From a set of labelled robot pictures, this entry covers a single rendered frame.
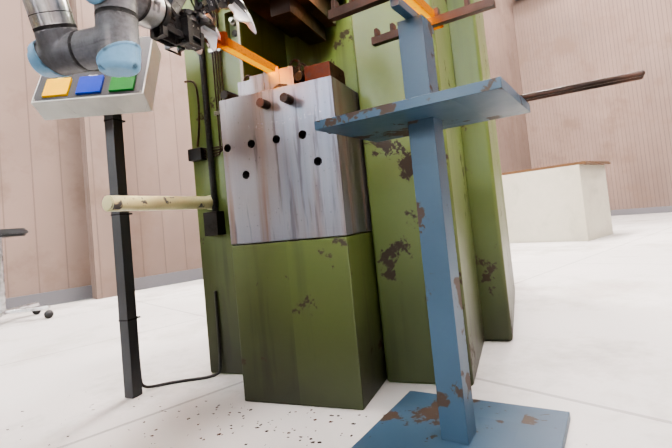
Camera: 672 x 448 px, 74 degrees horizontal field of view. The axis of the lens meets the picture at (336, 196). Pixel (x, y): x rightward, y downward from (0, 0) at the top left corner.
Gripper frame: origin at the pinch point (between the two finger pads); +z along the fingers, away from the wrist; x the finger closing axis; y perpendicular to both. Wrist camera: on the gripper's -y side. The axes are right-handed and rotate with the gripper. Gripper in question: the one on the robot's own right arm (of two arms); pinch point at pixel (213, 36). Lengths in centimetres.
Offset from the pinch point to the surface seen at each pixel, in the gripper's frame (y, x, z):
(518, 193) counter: 35, 66, 493
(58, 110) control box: 7, -63, 4
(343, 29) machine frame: -28, 8, 75
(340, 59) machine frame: -16, 6, 75
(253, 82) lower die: 3.4, -6.5, 27.7
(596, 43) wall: -270, 249, 967
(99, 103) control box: 6, -51, 8
